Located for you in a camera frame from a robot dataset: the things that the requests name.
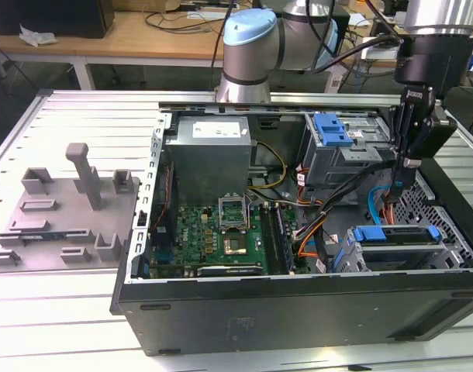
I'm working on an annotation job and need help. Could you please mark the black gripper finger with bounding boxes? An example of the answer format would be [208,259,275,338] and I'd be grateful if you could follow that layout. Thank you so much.
[402,115,435,195]
[392,103,407,195]

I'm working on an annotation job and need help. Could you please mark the blue data wire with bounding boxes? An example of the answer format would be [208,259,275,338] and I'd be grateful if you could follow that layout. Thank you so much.
[367,181,404,226]

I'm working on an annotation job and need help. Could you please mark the orange red power wire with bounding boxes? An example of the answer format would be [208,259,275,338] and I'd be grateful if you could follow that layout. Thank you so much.
[379,195,399,226]

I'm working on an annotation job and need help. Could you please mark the metal disk bay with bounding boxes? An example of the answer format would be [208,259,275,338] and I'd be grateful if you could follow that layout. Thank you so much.
[331,223,473,274]

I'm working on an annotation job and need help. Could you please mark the blue drive cage latch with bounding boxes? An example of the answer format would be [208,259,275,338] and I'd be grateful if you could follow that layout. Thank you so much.
[313,112,354,147]

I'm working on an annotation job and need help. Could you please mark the white power strip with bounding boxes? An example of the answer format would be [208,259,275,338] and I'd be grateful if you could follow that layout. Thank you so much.
[324,75,344,94]

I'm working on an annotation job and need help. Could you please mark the grey metal drive cage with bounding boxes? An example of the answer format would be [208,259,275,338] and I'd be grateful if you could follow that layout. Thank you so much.
[300,112,396,198]

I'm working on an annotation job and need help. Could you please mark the black desktop tower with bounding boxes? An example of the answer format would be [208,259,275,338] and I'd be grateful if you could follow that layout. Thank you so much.
[331,7,352,55]

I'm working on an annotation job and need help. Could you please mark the RAM stick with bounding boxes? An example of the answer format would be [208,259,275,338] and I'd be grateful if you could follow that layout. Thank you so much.
[274,204,298,274]
[17,232,67,243]

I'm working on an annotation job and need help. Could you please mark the grey power supply unit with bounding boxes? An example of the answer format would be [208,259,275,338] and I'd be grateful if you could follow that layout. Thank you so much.
[163,115,259,206]

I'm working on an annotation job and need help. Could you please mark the metal socket cover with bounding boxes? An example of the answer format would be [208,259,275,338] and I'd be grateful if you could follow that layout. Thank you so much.
[218,191,249,233]

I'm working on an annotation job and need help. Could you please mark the CPU socket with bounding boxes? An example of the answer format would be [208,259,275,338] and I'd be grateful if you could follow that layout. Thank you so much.
[223,232,251,257]

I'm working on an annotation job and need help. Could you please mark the black graphics card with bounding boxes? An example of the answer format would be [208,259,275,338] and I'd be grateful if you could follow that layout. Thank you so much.
[195,264,264,277]

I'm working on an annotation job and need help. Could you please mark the green motherboard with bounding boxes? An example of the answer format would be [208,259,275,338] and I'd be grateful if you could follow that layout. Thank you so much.
[149,201,311,278]

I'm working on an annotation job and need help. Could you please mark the black PC case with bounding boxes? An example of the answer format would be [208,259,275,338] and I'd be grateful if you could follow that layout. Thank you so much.
[109,101,473,357]

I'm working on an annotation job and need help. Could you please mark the wooden desk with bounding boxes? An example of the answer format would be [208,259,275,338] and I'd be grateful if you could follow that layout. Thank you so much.
[0,7,400,94]

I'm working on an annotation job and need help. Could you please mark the grey parts rack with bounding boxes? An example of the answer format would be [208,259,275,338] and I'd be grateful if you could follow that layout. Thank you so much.
[0,142,143,274]

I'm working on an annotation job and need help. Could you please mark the large black box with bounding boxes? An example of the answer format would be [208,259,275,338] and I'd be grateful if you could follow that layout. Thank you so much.
[0,0,116,40]

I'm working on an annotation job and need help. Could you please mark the crumpled white plastic bag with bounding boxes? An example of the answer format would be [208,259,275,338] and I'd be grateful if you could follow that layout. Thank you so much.
[18,25,58,48]

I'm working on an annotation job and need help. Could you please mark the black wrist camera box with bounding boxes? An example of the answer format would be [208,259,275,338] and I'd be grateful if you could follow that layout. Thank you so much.
[414,115,459,160]

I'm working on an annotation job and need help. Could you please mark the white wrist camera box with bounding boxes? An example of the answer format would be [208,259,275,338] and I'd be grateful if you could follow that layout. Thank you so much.
[361,45,400,60]

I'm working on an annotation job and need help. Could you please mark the thick black cable bundle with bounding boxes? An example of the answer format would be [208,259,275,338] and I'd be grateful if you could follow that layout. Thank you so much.
[294,158,396,272]

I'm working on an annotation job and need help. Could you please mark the yellow and black wires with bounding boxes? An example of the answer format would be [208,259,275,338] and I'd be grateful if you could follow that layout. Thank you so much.
[247,141,288,193]

